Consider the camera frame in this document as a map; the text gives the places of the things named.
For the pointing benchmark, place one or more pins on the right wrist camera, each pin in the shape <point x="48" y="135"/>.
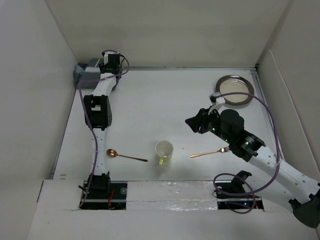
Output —
<point x="217" y="101"/>

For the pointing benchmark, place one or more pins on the round metal plate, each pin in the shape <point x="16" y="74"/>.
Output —
<point x="232" y="84"/>

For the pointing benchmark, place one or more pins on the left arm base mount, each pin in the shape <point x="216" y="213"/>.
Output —
<point x="103" y="194"/>

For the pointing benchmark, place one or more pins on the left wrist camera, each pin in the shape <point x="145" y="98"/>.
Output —
<point x="105" y="53"/>

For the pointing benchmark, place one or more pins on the copper spoon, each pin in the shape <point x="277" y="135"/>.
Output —
<point x="112" y="154"/>

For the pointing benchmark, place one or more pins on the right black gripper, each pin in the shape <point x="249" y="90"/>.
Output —
<point x="200" y="119"/>

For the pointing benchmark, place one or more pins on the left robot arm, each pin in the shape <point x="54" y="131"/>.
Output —
<point x="99" y="117"/>

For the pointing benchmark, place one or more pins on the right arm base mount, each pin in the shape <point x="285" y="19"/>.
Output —
<point x="233" y="194"/>

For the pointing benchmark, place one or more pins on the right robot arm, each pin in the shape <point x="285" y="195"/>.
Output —
<point x="228" y="125"/>

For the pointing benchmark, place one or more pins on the copper fork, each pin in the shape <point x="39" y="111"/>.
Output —
<point x="221" y="150"/>

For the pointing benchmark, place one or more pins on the yellow mug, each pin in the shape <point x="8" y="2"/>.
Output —
<point x="164" y="151"/>

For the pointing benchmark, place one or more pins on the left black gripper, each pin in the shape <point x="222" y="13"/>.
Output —
<point x="102" y="66"/>

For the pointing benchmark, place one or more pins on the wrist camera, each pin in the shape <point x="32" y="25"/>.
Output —
<point x="217" y="101"/>
<point x="105" y="53"/>

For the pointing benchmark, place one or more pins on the grey cloth placemat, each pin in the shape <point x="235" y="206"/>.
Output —
<point x="88" y="77"/>

